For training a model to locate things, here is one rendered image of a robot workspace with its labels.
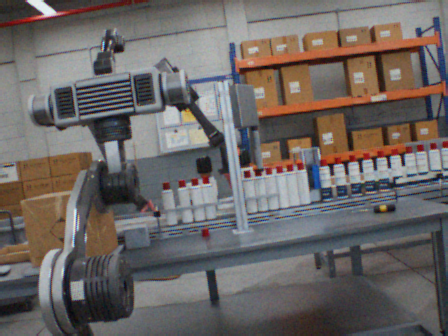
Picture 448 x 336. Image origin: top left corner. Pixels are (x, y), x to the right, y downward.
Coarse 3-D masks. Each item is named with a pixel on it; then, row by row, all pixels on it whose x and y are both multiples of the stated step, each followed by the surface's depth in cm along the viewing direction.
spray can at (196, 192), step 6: (192, 180) 215; (192, 186) 215; (198, 186) 215; (192, 192) 214; (198, 192) 214; (192, 198) 215; (198, 198) 214; (198, 210) 214; (204, 210) 216; (198, 216) 215; (204, 216) 216
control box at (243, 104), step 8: (232, 88) 198; (240, 88) 200; (248, 88) 206; (232, 96) 199; (240, 96) 199; (248, 96) 206; (232, 104) 199; (240, 104) 199; (248, 104) 205; (256, 104) 212; (232, 112) 200; (240, 112) 198; (248, 112) 204; (256, 112) 211; (240, 120) 198; (248, 120) 203; (256, 120) 210; (240, 128) 212
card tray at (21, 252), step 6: (6, 246) 224; (12, 246) 225; (18, 246) 225; (24, 246) 225; (0, 252) 216; (6, 252) 222; (12, 252) 225; (18, 252) 223; (24, 252) 200; (0, 258) 200; (6, 258) 200; (12, 258) 200; (18, 258) 200; (24, 258) 200; (30, 258) 201; (0, 264) 200
